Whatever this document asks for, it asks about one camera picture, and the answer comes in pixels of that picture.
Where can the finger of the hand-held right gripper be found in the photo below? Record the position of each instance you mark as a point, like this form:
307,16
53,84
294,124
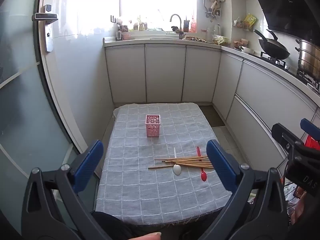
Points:
287,136
311,128

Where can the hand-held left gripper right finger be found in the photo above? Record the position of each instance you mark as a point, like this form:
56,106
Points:
220,163

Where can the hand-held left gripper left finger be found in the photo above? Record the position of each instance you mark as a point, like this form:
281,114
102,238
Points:
90,161

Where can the red plastic spoon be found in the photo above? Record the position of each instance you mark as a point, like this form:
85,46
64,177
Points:
203,176

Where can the bunch of wooden chopsticks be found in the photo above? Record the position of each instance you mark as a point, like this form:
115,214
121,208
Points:
190,164

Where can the white spoon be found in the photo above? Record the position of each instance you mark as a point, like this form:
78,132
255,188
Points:
177,170

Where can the pink perforated utensil holder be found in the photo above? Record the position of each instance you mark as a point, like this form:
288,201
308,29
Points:
153,127

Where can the person's left hand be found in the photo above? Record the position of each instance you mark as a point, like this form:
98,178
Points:
148,237

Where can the red packet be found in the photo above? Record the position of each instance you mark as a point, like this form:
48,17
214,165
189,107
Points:
312,143

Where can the white cabinet drawer front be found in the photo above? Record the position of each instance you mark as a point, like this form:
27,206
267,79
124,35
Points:
270,90
257,135

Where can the grey checked tablecloth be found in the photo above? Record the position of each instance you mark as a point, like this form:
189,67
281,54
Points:
137,185

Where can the stainless steel pot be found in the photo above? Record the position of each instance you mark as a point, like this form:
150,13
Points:
310,60

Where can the person's dark clothing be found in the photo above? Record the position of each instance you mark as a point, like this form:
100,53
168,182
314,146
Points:
112,226

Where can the black gas stove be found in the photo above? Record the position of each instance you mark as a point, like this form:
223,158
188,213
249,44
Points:
281,62

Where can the white cabinet door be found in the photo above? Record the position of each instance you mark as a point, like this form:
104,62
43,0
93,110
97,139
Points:
227,85
126,75
165,75
200,75

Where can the black wok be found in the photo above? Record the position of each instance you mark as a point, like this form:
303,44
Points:
273,50

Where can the frosted glass sliding door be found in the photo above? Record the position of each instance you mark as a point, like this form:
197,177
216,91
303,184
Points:
20,105

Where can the white bowl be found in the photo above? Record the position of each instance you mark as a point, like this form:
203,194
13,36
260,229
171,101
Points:
248,50

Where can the bag of green vegetables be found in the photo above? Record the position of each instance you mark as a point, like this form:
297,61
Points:
220,40

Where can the metal spice shelf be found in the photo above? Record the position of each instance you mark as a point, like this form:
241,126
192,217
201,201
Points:
242,27

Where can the yellow snack packet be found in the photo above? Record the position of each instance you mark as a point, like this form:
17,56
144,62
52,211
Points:
250,20

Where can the tray of food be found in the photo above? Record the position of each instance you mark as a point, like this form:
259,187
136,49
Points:
195,39

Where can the black range hood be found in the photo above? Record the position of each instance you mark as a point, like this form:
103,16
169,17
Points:
287,2

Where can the white kitchen countertop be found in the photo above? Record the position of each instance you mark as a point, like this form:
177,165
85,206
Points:
140,41

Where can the silver kitchen faucet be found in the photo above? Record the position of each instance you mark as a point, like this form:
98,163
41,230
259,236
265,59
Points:
180,30

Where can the red bottle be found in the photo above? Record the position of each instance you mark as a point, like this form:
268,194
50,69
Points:
194,25

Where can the dark sauce bottle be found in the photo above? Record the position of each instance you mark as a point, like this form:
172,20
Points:
186,26

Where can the wooden rolling pin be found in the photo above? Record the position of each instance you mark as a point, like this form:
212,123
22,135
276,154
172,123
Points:
214,5

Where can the black wall hook rack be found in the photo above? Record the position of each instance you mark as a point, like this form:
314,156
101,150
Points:
113,19

